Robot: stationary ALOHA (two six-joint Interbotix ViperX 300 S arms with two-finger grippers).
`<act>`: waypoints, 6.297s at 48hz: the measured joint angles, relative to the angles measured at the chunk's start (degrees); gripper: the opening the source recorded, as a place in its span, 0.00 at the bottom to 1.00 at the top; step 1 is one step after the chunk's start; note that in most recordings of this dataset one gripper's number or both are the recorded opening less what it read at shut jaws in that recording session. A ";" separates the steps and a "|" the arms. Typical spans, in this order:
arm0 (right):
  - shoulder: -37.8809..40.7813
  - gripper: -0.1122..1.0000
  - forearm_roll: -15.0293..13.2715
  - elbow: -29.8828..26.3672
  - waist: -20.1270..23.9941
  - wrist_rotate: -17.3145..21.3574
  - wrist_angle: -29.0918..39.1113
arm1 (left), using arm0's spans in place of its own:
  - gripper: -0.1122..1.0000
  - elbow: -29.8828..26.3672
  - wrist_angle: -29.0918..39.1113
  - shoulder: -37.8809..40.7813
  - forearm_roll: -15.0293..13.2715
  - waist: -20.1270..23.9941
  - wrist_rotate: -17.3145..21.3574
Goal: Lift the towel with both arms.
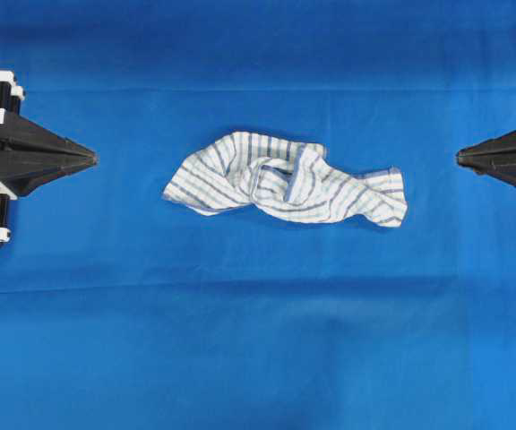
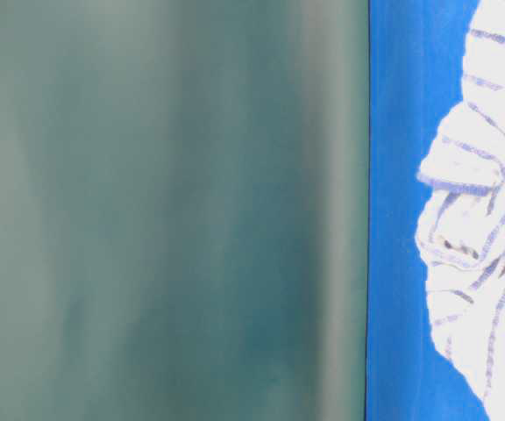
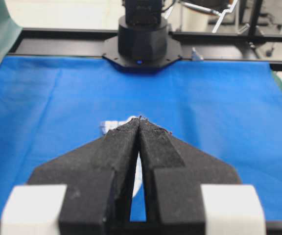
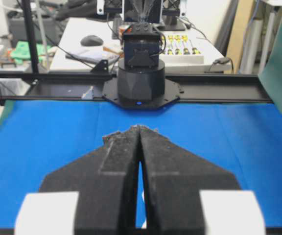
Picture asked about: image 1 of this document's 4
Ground blue table cloth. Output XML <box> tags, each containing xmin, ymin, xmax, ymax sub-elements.
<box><xmin>0</xmin><ymin>1</ymin><xmax>516</xmax><ymax>429</ymax></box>

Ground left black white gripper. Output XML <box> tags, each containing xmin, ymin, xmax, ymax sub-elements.
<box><xmin>0</xmin><ymin>70</ymin><xmax>97</xmax><ymax>243</ymax></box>

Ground white blue striped towel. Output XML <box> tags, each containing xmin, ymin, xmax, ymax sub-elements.
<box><xmin>162</xmin><ymin>131</ymin><xmax>408</xmax><ymax>228</ymax></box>

